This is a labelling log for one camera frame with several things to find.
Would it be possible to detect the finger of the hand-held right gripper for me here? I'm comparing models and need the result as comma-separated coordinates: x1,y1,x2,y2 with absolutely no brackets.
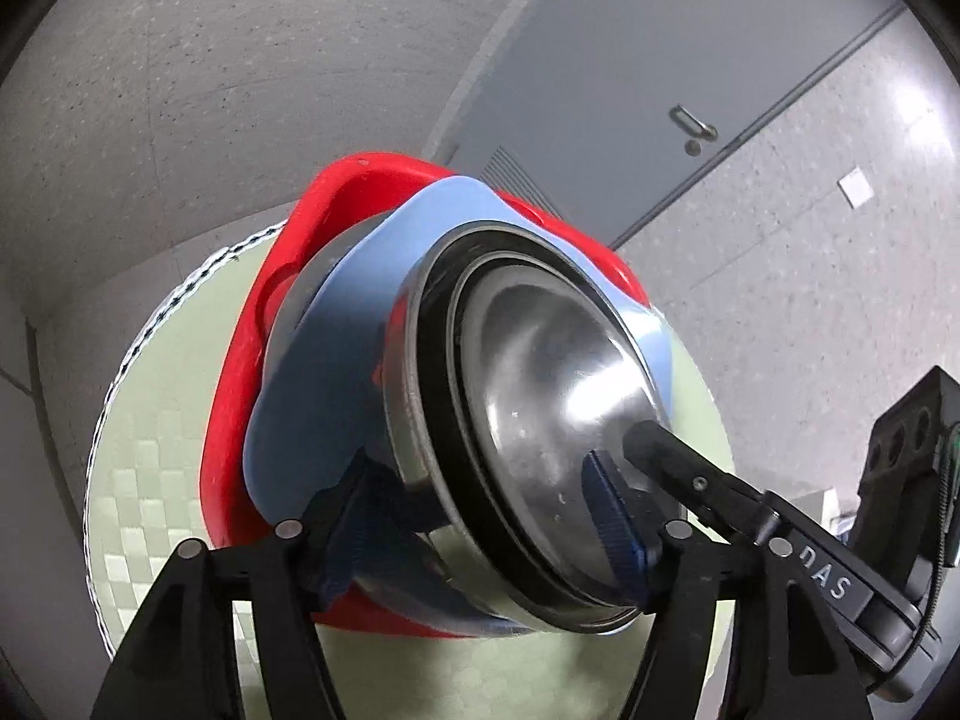
622,420,781,541

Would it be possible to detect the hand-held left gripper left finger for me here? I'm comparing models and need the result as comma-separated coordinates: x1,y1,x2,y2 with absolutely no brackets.
90,457,406,720

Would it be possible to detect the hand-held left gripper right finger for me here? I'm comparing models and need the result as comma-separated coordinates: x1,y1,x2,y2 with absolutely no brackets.
581,450,863,720

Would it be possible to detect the blue wavy plate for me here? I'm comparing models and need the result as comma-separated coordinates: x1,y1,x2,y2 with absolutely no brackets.
244,176,676,642

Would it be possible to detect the medium steel bowl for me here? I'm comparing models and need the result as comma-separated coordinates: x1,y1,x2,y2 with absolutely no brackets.
382,221,668,635

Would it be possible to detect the red plastic basin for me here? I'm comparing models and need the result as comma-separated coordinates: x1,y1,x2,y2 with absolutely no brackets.
196,154,647,642

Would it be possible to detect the large steel bowl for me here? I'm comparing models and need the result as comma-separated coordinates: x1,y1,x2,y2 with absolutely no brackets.
259,219,398,398

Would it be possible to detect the grey door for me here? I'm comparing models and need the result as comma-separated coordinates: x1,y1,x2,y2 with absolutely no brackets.
420,0,908,248

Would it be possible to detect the metal door handle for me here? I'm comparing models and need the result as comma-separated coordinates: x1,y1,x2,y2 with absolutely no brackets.
670,105,719,158

